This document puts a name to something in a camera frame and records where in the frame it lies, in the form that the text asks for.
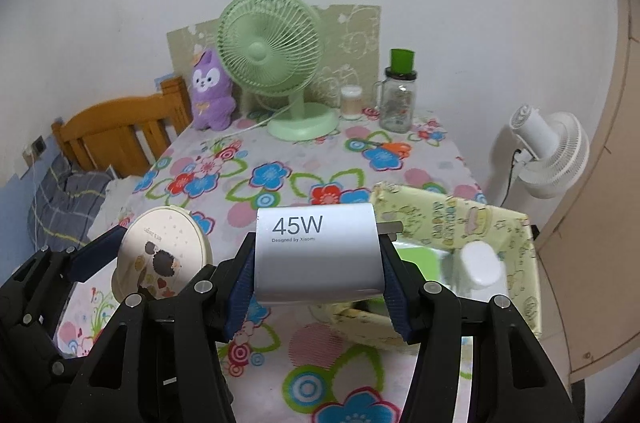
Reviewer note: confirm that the grey plaid pillow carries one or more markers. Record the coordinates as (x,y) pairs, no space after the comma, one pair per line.
(65,205)

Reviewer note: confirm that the white earbuds case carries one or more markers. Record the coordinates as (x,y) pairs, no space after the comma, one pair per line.
(478,272)

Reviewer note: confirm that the white 45W charger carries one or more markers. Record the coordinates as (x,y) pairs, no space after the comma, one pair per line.
(322,254)

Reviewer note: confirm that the white floor fan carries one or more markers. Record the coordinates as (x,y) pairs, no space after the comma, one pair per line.
(553,153)

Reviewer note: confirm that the beige door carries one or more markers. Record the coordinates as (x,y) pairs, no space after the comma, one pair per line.
(590,250)

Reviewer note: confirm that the green desk fan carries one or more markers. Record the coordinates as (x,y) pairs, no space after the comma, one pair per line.
(273,49)

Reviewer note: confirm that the wall power outlet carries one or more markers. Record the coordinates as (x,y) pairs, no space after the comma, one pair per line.
(32,151)

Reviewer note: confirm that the floral tablecloth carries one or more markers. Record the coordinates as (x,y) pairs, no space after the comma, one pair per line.
(287,364)

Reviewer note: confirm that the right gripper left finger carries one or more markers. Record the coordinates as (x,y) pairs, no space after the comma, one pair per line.
(156,360)

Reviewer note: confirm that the beige patterned wall board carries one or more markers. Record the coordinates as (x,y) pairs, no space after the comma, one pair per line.
(351,54)

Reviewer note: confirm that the cotton swab container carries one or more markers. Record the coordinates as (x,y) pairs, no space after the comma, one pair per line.
(351,102)

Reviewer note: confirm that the cream bear compact mirror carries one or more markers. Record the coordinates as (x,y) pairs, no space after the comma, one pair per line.
(161,251)

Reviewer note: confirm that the yellow cartoon paper box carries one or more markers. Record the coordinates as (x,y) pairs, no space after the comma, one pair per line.
(443,224)

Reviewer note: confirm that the glass mason jar mug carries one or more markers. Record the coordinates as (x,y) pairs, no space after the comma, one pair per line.
(396,93)

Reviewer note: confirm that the purple plush bunny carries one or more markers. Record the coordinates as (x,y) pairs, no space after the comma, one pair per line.
(211,94)

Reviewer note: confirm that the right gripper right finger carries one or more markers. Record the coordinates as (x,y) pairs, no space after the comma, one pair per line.
(513,379)

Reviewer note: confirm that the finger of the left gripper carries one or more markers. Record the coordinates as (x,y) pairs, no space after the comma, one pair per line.
(95,247)

